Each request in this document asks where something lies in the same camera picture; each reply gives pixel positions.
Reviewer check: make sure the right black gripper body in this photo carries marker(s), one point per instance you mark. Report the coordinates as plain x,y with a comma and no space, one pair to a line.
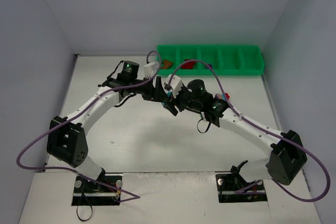
175,102

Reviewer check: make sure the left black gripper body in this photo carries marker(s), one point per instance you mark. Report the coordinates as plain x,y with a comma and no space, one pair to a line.
154,92

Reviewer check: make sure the brown lego plate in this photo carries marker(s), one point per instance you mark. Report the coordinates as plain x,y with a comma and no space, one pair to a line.
166,64

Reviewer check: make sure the red lego brick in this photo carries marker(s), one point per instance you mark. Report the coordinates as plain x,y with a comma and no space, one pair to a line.
189,64

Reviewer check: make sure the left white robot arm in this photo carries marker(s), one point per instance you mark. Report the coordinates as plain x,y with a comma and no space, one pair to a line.
67,141

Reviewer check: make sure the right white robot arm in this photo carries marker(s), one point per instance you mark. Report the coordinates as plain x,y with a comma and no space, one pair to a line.
284,151

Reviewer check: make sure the pink teal red lego cluster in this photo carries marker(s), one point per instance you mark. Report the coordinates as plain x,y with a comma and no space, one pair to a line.
222,96

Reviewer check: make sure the green compartment bin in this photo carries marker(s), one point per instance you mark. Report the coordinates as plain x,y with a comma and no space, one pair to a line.
227,60

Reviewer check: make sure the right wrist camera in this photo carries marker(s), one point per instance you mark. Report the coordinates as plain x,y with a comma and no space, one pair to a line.
175,85

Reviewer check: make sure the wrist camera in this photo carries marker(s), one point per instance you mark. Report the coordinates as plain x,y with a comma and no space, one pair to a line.
150,69
175,85

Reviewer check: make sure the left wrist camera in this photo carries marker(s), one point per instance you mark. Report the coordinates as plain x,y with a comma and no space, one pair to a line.
150,69

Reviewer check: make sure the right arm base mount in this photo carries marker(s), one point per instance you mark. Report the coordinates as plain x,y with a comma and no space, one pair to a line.
232,188

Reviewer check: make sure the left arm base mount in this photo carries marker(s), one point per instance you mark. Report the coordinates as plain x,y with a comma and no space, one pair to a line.
86,193

